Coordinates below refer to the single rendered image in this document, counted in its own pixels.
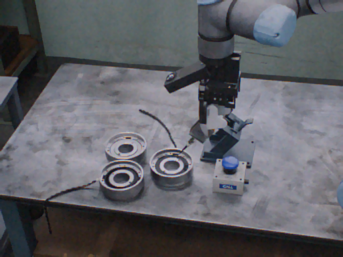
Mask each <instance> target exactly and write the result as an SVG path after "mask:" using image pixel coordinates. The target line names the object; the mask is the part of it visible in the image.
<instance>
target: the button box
mask: <svg viewBox="0 0 343 257"><path fill-rule="evenodd" d="M222 160H223V159H217V160H216V167H215V170H214V175H213V192H214V193H223V194H227V195H241V196H243V189H244V184H249V179H245V177H246V162H240V161H239V166H238V167H237V168H236V169H233V170H231V171H229V170H228V169H225V168H224V167H223V166H222Z"/></svg>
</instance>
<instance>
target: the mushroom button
mask: <svg viewBox="0 0 343 257"><path fill-rule="evenodd" d="M222 166H223V167H224V168H225V169H228V170H229V171H231V170H233V169H236V168H237V167H238V166H239V161H238V159H236V157H233V156H227V157H225V158H223V160H222Z"/></svg>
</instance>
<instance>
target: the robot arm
mask: <svg viewBox="0 0 343 257"><path fill-rule="evenodd" d="M197 4H198V52H199V61H197V62H195V63H193V64H190V65H189V66H187V67H184V68H182V69H180V70H177V71H176V72H174V73H171V74H168V75H167V78H166V80H165V82H164V84H163V87H165V89H166V90H167V91H168V92H169V93H173V92H175V91H177V90H180V89H182V88H183V87H187V86H189V85H191V84H194V83H196V82H198V81H200V84H199V88H198V100H199V119H200V128H201V129H202V132H203V133H204V135H205V136H207V137H208V129H223V128H225V127H226V125H227V122H226V120H224V119H223V118H221V117H220V116H222V115H226V114H229V113H230V109H231V108H232V109H235V108H236V98H238V92H240V86H241V71H239V63H240V59H241V51H236V50H234V35H238V36H240V37H245V38H247V39H249V40H253V41H256V42H258V43H259V44H263V45H269V46H273V47H277V48H279V47H283V46H285V45H286V44H287V43H288V42H289V38H291V37H292V36H293V32H294V30H295V27H296V20H297V19H298V18H299V17H303V16H306V15H315V14H320V13H333V12H337V11H343V0H197ZM233 101H234V104H233V103H230V102H233ZM336 199H337V201H338V203H339V205H340V206H341V207H342V211H343V180H341V182H340V184H339V187H338V188H337V191H336Z"/></svg>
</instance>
